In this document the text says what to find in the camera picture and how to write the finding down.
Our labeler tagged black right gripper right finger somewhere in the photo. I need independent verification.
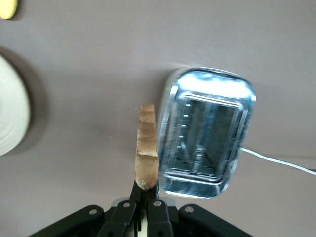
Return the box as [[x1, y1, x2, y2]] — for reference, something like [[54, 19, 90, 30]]
[[147, 177, 175, 237]]

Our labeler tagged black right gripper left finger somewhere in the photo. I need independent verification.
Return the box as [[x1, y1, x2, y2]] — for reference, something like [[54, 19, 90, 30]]
[[98, 178, 144, 237]]

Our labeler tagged brown toast slice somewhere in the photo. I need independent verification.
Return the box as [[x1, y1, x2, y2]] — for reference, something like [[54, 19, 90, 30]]
[[134, 103, 159, 191]]

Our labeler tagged round wooden plate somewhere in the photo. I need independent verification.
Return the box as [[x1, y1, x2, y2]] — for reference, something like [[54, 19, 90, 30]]
[[0, 54, 32, 157]]

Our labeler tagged silver beige toaster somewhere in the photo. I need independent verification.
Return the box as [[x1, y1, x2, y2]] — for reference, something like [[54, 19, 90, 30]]
[[157, 66, 257, 200]]

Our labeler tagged yellow quilted oven mitt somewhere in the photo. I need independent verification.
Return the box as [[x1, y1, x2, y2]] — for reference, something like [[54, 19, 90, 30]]
[[0, 0, 19, 20]]

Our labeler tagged white toaster power cord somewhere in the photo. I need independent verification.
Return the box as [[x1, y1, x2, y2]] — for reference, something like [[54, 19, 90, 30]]
[[238, 147, 316, 176]]

